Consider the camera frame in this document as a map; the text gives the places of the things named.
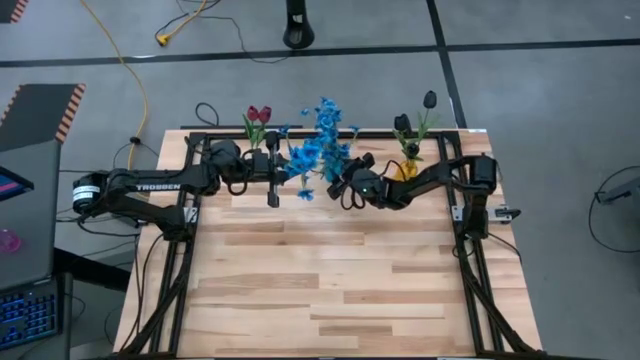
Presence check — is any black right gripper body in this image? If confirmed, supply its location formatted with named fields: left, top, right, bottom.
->
left=339, top=162, right=391, bottom=210

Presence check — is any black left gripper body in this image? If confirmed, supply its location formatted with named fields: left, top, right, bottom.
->
left=244, top=148, right=281, bottom=194

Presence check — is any yellow glass vase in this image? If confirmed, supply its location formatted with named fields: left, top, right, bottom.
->
left=394, top=159, right=420, bottom=182

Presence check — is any black flat bar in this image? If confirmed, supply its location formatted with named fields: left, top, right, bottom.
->
left=179, top=124, right=304, bottom=131

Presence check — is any black stand base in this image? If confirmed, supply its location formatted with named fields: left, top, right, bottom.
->
left=282, top=0, right=316, bottom=50

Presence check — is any hazard-striped black mat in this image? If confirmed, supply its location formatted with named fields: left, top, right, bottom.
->
left=0, top=0, right=30, bottom=25
left=0, top=82, right=88, bottom=154

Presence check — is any grey metal leg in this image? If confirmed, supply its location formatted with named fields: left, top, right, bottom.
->
left=594, top=175, right=640, bottom=206

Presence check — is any backlit black keyboard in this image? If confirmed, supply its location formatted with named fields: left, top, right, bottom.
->
left=0, top=273, right=71, bottom=351

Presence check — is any black metal table frame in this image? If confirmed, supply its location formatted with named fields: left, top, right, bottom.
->
left=97, top=127, right=551, bottom=360

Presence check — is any black cable loop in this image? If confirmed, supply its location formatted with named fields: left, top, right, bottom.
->
left=194, top=101, right=221, bottom=129

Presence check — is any thin black floor cable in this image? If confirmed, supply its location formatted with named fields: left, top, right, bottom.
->
left=154, top=0, right=291, bottom=65

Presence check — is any black cable with connector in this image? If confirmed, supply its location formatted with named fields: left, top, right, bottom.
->
left=112, top=135, right=161, bottom=174

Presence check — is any yellow extension cable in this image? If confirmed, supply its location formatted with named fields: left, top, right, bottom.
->
left=79, top=0, right=150, bottom=171

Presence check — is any black hanging cable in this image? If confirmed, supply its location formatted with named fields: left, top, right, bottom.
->
left=102, top=232, right=166, bottom=354

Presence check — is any yellow cable with plug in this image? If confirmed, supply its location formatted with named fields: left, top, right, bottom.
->
left=154, top=0, right=209, bottom=48

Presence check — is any long black floor cable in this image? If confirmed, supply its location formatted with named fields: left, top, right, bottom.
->
left=588, top=164, right=640, bottom=254

